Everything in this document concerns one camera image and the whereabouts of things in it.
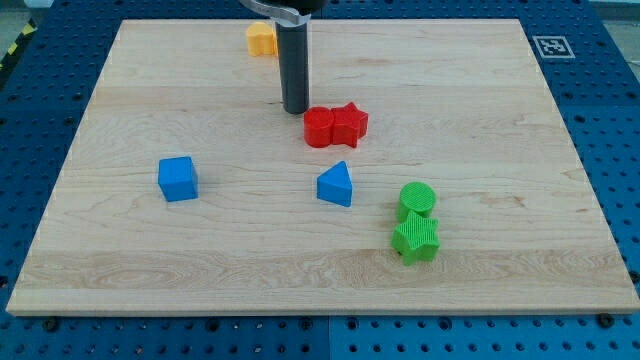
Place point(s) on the blue cube block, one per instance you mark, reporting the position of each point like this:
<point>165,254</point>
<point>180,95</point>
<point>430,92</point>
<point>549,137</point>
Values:
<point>178,179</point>

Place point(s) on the blue triangle block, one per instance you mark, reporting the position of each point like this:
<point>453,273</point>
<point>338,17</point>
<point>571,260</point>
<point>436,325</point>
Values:
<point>335,186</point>

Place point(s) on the red cylinder block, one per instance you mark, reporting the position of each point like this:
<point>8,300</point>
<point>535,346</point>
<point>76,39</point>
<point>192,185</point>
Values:
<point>318,125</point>

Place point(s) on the red star block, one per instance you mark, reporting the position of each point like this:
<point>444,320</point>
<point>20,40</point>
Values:
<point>350,125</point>

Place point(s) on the green cylinder block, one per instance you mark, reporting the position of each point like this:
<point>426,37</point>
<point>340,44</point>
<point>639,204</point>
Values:
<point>415,197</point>

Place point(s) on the green star block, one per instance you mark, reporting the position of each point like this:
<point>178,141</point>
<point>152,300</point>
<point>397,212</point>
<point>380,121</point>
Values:
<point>416,239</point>

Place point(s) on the light wooden board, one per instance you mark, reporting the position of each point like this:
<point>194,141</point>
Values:
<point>460,105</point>

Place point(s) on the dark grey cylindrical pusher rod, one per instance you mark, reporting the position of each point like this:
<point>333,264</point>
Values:
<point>292,45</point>

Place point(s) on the yellow heart block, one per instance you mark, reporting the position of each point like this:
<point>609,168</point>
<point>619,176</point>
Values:
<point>261,39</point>

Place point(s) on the white fiducial marker tag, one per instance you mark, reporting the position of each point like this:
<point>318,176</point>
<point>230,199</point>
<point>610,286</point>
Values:
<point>553,47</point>

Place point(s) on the black yellow hazard tape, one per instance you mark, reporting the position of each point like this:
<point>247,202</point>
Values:
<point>17,48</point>

